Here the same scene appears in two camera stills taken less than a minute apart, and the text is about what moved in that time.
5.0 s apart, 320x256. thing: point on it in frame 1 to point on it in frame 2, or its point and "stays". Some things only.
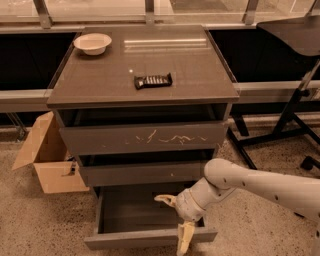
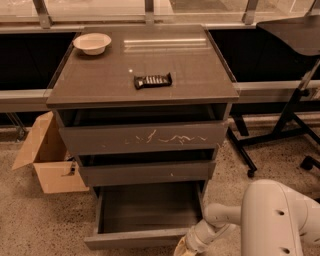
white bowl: [93, 43] stays
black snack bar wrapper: [153, 80] stays
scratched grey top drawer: [97, 138] stays
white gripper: [184, 205] to [192, 242]
